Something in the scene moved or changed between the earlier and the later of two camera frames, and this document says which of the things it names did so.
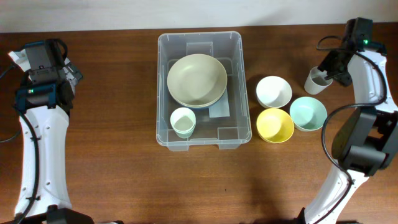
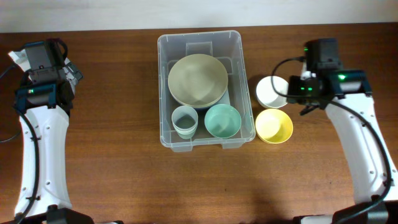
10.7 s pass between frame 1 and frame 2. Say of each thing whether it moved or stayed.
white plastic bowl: stayed
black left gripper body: stayed
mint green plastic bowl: moved
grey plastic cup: moved
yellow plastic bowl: stayed
